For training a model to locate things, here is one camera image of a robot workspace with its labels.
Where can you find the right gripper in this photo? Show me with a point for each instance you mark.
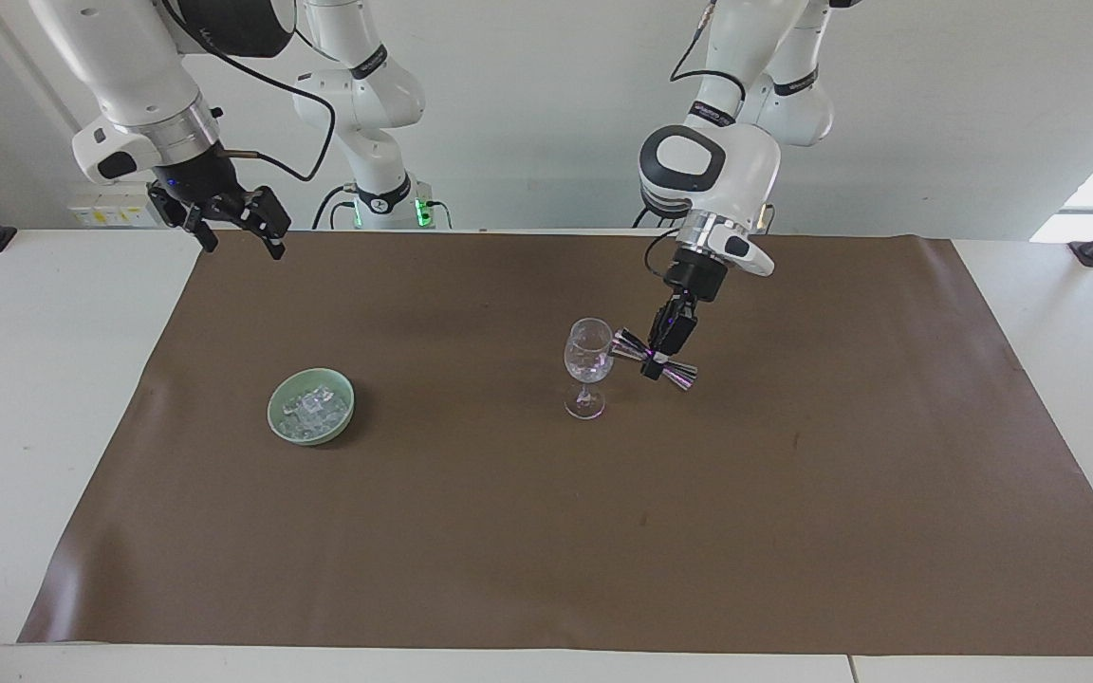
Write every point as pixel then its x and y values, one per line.
pixel 194 175

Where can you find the green ceramic bowl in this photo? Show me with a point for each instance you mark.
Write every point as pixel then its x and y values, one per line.
pixel 283 429

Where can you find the clear ice cube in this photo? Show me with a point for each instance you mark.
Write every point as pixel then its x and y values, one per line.
pixel 319 395
pixel 327 415
pixel 297 408

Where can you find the clear wine glass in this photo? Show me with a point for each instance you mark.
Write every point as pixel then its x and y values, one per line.
pixel 588 359

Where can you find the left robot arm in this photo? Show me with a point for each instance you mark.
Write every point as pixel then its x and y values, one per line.
pixel 746 166

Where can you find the silver double jigger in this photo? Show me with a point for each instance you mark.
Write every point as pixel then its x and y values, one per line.
pixel 630 349

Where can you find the white power strip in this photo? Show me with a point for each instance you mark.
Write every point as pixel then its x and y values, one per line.
pixel 110 211

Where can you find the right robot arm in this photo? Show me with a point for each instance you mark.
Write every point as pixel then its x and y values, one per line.
pixel 120 66

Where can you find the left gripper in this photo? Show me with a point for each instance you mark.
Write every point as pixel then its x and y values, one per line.
pixel 694 280

